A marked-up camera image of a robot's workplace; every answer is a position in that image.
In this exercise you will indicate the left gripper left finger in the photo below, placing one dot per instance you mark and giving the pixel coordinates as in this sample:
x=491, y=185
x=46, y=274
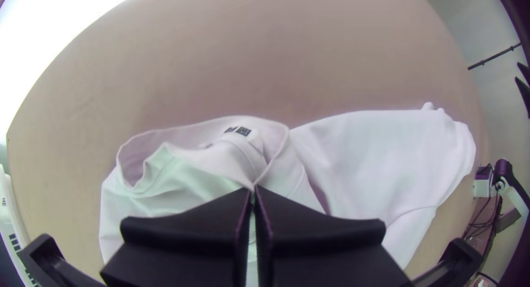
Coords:
x=186, y=245

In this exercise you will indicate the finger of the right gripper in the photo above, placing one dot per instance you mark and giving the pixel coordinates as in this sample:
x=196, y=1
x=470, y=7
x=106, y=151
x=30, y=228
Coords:
x=526, y=71
x=525, y=96

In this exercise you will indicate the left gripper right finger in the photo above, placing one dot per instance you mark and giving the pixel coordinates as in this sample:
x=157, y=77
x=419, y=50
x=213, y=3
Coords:
x=323, y=249

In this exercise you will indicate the white t-shirt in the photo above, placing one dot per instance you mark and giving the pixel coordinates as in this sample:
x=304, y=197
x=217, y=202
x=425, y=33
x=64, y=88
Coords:
x=372, y=154

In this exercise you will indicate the white laundry basket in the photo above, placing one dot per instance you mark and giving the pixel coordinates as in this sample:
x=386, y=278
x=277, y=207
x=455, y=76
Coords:
x=8, y=220

